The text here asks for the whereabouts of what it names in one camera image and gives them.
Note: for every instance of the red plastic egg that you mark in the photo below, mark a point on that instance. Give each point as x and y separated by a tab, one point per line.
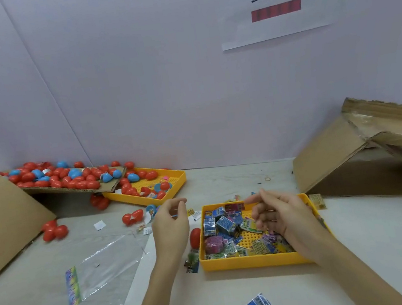
195	238

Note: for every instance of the clear bag with coloured label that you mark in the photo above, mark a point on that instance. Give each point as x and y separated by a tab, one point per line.
105	268

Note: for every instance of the brown cardboard sheet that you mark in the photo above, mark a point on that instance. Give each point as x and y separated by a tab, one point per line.
54	187

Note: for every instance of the yellow label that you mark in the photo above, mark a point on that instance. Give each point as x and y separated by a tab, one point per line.
317	201

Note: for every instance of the person's right hand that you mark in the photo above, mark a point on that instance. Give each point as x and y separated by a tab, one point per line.
292	223

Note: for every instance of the yellow plastic tray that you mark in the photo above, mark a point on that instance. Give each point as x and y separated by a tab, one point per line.
238	265

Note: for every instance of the torn flattened cardboard box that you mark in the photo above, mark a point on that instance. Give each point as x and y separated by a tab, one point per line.
326	150

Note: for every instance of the small white paper scrap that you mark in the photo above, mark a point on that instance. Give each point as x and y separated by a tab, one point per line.
99	224

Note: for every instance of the person's left hand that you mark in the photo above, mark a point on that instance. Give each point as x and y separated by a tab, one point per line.
170	235

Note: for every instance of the pile of plastic eggs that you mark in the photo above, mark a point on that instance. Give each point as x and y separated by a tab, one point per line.
75	174

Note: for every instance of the yellow tray under eggs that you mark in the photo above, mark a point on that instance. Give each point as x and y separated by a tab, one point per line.
174	181

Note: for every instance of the small rubber band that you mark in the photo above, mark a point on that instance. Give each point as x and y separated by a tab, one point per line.
268	179

